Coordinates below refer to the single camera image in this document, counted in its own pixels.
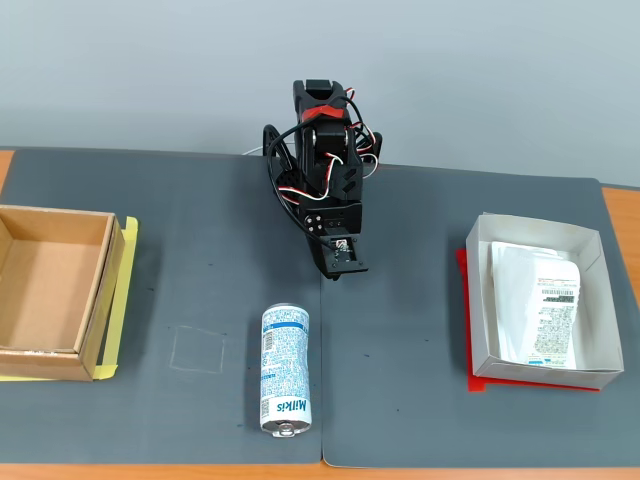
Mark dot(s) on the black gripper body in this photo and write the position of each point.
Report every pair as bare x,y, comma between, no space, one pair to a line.
338,221

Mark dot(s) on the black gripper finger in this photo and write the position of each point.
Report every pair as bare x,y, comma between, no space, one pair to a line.
318,252

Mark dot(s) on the white blue Milkis can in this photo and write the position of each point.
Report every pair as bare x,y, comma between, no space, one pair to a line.
285,370

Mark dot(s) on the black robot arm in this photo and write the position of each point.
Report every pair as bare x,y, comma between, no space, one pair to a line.
330,135

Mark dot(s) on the white cardboard box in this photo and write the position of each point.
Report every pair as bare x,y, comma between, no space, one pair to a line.
482,300

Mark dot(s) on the brown cardboard box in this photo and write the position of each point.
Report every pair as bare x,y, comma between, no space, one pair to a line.
45,295

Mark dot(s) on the grey table mat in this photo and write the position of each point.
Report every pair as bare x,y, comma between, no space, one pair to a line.
410,280
190,250

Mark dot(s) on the red tape marking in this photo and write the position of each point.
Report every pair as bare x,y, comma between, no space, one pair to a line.
477,385

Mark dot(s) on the white plastic packet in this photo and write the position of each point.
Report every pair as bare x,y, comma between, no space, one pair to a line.
540,310

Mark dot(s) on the gripper mounted camera module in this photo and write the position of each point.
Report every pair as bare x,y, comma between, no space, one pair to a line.
347,255

